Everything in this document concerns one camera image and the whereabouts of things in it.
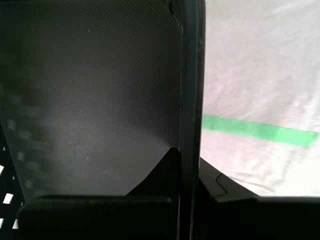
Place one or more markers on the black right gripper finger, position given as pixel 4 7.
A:
pixel 250 217
pixel 100 217

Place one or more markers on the black perforated plastic basket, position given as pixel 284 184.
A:
pixel 87 87

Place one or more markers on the long green tape strip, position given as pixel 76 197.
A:
pixel 260 131

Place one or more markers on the white woven table cloth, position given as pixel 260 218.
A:
pixel 262 62

